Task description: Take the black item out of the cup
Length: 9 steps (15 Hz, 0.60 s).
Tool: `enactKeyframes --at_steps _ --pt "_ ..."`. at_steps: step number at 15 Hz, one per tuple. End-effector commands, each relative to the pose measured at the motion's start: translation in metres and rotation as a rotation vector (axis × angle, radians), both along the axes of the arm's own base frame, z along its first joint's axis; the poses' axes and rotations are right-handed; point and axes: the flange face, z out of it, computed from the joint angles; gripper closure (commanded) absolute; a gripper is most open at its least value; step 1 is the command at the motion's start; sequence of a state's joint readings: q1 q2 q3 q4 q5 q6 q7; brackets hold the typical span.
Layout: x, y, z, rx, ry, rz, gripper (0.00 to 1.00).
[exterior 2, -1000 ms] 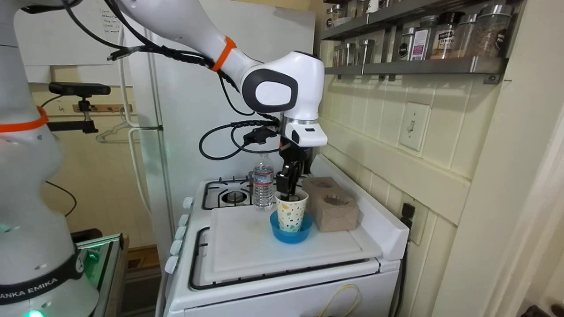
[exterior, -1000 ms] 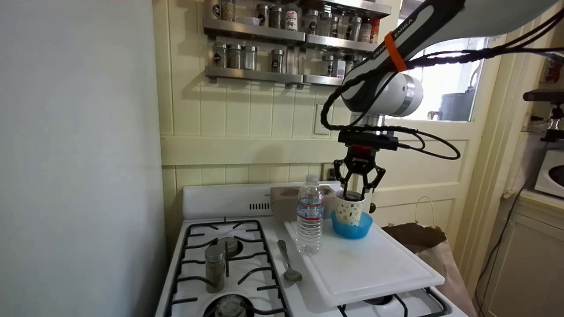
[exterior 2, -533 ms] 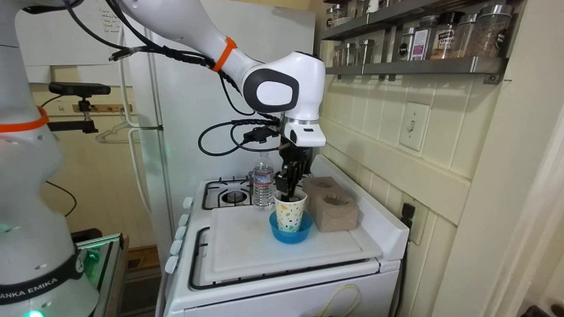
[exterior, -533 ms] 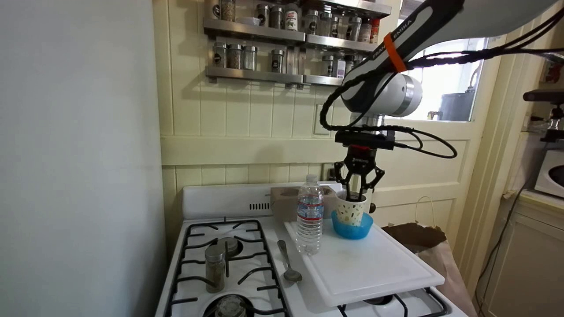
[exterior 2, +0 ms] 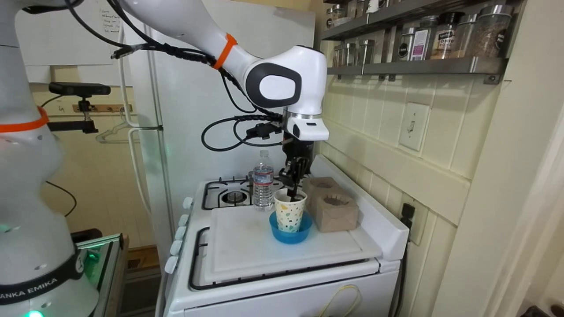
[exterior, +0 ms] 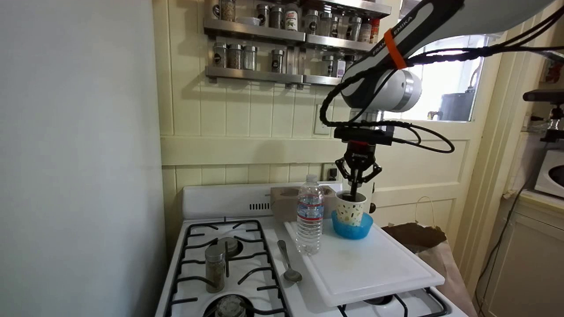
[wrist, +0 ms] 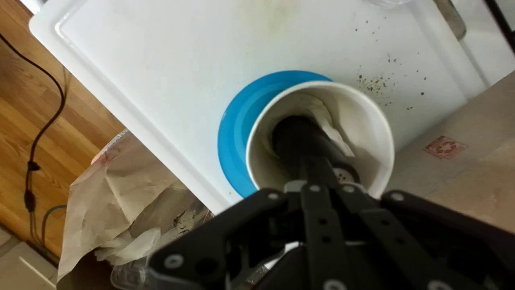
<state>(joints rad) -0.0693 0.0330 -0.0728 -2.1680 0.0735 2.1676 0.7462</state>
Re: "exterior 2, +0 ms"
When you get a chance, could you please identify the black camera on stand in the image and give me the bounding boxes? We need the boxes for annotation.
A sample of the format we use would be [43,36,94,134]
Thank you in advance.
[33,81,112,136]

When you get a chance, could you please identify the white labelled spice jar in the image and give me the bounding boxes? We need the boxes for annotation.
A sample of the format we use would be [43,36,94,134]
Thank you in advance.
[410,25,435,64]

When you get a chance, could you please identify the wall outlet with black plug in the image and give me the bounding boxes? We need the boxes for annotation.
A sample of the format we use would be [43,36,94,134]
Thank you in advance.
[389,201,431,317]

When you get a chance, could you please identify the blue plastic bowl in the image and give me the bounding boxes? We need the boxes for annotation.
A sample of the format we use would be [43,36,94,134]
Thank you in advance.
[267,210,313,245]

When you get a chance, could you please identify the white cutting board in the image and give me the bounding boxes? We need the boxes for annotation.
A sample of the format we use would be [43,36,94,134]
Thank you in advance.
[207,203,383,286]

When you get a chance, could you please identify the cream light switch plate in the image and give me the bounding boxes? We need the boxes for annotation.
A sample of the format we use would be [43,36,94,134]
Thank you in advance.
[398,102,431,154]

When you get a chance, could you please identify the robot stand cart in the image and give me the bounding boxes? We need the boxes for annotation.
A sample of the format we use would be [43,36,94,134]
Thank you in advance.
[70,229,128,317]

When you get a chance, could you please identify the white refrigerator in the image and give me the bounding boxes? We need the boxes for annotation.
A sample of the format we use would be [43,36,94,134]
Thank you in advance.
[119,0,317,249]

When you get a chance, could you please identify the clear plastic water bottle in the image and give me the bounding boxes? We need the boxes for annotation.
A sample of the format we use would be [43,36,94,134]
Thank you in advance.
[250,150,276,212]

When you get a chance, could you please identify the dotted paper cup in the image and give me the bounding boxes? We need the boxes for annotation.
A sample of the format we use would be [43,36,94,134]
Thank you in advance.
[272,187,309,235]

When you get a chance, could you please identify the black wall cable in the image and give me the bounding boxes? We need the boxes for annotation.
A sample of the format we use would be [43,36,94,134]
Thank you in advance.
[43,180,79,220]

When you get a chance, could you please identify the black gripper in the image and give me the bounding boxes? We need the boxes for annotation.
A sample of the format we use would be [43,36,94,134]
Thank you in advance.
[278,138,315,203]

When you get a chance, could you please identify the metal spice rack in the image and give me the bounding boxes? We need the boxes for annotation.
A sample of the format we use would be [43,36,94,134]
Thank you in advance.
[315,0,526,87]

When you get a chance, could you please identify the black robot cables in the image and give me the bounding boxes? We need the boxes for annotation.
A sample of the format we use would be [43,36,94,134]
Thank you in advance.
[68,0,290,154]

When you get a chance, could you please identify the white gas stove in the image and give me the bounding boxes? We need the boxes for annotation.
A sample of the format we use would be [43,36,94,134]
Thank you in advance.
[154,154,410,317]

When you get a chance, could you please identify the glass spice jar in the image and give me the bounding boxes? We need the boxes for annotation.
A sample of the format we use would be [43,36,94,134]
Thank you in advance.
[392,25,413,64]
[429,11,466,62]
[472,4,514,60]

